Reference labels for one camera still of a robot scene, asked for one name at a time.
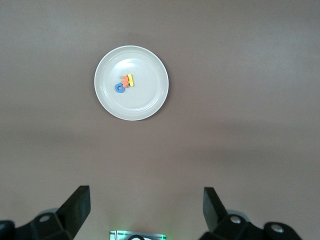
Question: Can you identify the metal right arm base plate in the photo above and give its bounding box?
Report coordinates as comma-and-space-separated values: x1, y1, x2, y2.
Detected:
109, 229, 168, 240

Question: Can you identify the brown paper table cover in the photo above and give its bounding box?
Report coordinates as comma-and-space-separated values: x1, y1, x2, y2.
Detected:
0, 0, 320, 240

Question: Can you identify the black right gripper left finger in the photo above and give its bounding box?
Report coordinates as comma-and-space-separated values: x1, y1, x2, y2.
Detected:
0, 185, 91, 240

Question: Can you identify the beige brown plastic plate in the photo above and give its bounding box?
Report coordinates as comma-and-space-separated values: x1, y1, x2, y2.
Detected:
93, 45, 170, 122

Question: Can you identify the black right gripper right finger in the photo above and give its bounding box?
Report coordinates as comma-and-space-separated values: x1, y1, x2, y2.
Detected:
199, 186, 302, 240

